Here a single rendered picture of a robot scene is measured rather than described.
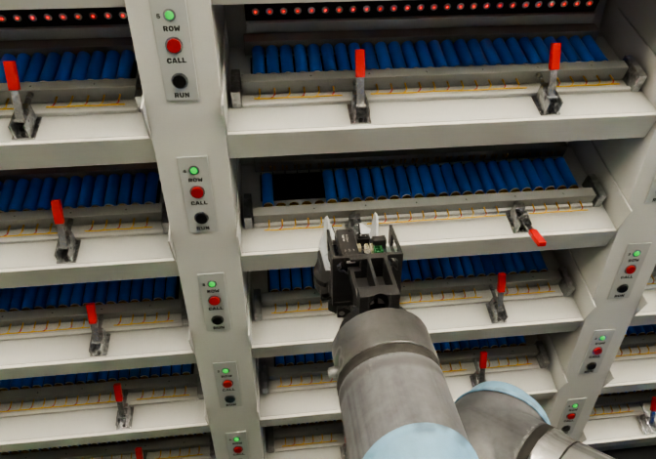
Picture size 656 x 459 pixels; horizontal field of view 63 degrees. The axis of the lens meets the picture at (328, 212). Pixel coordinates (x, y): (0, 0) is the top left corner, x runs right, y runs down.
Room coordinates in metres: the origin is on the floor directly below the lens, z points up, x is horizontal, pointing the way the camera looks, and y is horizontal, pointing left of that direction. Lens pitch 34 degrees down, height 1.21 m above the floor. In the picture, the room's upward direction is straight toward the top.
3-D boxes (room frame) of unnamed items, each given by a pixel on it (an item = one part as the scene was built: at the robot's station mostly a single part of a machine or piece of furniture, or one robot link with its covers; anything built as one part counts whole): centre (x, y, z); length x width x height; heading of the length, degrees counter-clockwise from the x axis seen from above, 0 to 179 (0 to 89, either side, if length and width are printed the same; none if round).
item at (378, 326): (0.32, -0.05, 0.84); 0.10 x 0.05 x 0.09; 97
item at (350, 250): (0.41, -0.04, 0.84); 0.12 x 0.08 x 0.09; 7
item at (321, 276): (0.46, -0.01, 0.82); 0.09 x 0.05 x 0.02; 15
